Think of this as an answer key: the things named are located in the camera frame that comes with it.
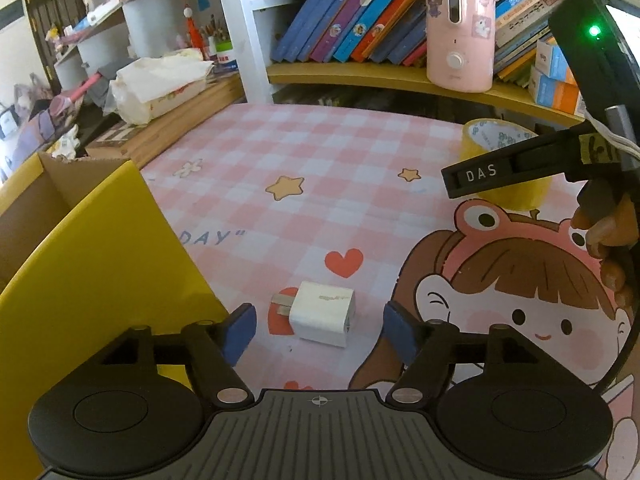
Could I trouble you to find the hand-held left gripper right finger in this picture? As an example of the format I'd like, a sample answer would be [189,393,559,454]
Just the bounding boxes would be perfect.
[382,301,541,406]

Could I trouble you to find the white wooden bookshelf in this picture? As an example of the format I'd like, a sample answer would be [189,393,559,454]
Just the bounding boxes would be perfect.
[212,0,640,128]

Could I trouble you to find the tissue box with plastic bag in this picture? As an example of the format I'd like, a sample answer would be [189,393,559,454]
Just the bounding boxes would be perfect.
[109,52,216,126]

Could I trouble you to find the grey plug white cable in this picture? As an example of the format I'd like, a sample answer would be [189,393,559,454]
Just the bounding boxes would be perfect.
[582,104,640,173]

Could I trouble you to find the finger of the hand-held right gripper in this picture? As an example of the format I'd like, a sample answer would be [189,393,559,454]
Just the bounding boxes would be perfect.
[441,129,577,200]

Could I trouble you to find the white cube charger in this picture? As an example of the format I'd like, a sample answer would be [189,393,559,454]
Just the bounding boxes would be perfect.
[270,281,357,350]

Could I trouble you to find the yellow cardboard box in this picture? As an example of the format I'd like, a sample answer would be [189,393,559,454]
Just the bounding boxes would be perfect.
[0,152,233,480]

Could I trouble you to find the dark door with stickers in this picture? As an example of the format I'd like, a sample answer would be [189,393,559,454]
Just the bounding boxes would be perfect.
[22,0,88,61]

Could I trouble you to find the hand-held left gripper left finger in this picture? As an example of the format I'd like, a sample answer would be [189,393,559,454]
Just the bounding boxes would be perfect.
[92,303,257,407]

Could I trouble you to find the pink plastic stick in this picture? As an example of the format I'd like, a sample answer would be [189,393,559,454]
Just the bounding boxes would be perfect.
[50,72,106,113]

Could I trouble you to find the pile of light clothes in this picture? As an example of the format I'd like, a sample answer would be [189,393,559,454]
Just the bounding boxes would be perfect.
[0,72,83,181]

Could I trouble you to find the pink checked printed tablecloth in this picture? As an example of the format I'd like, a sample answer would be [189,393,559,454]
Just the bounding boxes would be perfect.
[140,102,640,480]

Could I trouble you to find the person's right hand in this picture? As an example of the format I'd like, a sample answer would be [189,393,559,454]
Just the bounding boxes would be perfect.
[570,195,640,311]

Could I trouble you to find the row of leaning picture books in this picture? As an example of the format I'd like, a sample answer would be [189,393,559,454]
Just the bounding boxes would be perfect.
[270,0,571,86]

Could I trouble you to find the yellow tape roll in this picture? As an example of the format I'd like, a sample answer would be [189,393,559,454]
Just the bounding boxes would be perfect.
[460,118,551,212]

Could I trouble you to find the grey folded clothes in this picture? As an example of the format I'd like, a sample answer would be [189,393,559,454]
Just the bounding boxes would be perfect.
[82,62,121,106]

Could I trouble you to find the pink humidifier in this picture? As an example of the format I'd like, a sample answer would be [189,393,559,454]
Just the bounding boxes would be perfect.
[424,0,496,93]

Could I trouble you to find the white curved side shelf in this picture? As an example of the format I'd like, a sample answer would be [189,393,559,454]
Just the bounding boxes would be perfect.
[50,0,221,91]

